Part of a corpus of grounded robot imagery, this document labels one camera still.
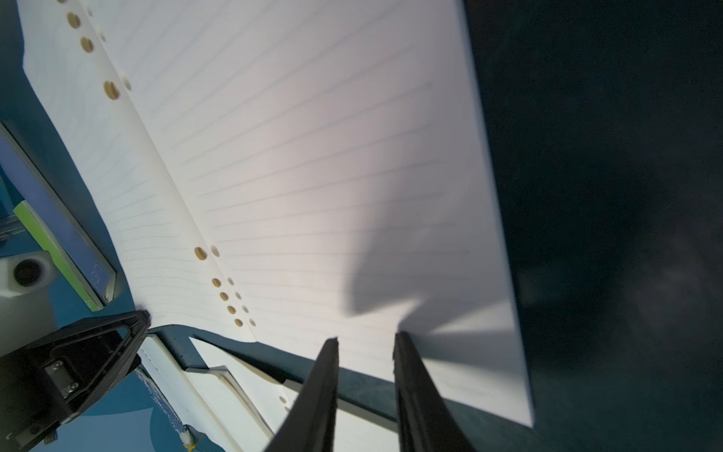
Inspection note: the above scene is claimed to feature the white blue dotted work glove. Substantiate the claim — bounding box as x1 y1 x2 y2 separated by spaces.
135 368 197 452

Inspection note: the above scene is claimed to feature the green cover notebook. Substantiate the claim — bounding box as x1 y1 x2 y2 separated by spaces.
13 201 104 312

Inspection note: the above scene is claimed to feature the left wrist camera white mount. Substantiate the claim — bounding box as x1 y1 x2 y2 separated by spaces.
1 250 58 356

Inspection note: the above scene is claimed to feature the white lined notebook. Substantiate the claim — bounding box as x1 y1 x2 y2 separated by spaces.
1 127 117 310

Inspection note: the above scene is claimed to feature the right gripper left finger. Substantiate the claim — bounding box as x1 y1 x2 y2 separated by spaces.
265 338 339 452

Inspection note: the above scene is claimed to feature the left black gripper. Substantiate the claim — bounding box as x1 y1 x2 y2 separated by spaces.
1 310 151 451

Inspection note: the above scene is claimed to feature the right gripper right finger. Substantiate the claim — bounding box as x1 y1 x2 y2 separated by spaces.
393 331 474 452

